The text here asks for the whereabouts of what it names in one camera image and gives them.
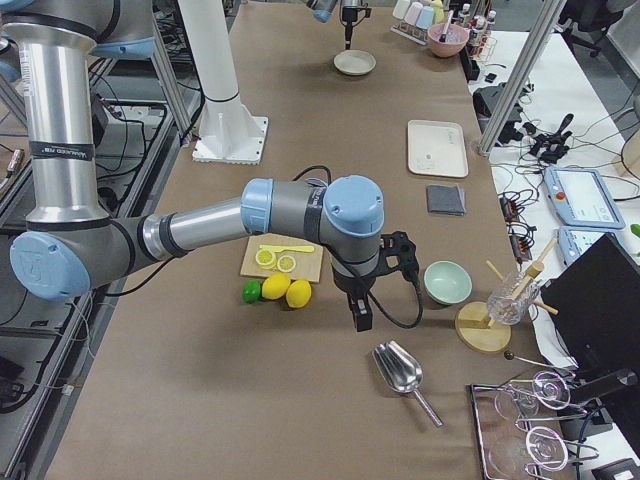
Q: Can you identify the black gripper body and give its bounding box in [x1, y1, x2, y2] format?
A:
[342, 6, 370, 43]
[331, 259, 375, 313]

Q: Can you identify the cream round plate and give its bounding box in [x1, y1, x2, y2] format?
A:
[333, 49, 377, 77]

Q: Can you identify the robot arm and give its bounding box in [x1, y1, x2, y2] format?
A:
[1, 1, 384, 331]
[305, 0, 371, 50]

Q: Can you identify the white rabbit tray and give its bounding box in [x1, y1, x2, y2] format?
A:
[407, 120, 469, 178]

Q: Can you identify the black framed glass tray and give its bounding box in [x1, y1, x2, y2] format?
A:
[468, 384, 600, 479]

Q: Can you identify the bamboo cutting board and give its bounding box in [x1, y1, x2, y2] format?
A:
[240, 234, 324, 283]

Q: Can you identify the whole lemon upper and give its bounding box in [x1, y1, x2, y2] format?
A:
[286, 279, 312, 309]

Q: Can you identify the whole lemon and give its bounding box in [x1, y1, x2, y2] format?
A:
[261, 272, 291, 300]
[286, 279, 312, 309]

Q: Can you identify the pastel cup rack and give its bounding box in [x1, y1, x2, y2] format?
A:
[390, 0, 449, 45]

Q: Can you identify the metal ice scoop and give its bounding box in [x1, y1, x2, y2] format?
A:
[372, 340, 444, 428]

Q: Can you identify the lemon slice upper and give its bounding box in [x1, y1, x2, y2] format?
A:
[276, 255, 297, 273]

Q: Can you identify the lemon slice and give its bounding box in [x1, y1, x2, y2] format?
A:
[276, 255, 297, 273]
[254, 249, 277, 270]

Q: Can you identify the whole lemon lower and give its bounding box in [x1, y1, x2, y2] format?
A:
[261, 272, 291, 300]

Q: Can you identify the mint green bowl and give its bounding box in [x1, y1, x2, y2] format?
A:
[423, 260, 472, 305]

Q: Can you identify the yellow plastic knife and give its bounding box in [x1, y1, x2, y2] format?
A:
[259, 244, 315, 253]

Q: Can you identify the lemon slice lower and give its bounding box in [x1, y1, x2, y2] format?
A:
[254, 249, 277, 270]

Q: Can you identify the green lime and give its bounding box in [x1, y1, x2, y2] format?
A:
[242, 279, 262, 304]

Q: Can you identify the pink bowl with ice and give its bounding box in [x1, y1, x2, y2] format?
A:
[427, 23, 469, 58]

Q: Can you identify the grey folded cloth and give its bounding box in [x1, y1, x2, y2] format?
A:
[426, 184, 466, 216]

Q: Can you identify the crystal glass cup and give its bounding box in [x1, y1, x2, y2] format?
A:
[487, 271, 540, 326]

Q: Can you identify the blue teach pendant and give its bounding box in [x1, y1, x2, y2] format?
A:
[557, 226, 629, 267]
[543, 166, 626, 230]

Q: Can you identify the black monitor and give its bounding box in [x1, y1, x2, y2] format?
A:
[541, 233, 639, 378]

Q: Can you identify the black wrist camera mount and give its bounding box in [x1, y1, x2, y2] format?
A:
[374, 231, 420, 283]

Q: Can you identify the black handled metal tool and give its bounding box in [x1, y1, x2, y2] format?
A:
[439, 10, 454, 43]

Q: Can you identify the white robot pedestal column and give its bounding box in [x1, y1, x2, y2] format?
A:
[179, 0, 268, 165]

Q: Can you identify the aluminium frame post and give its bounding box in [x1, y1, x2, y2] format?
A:
[477, 0, 566, 157]

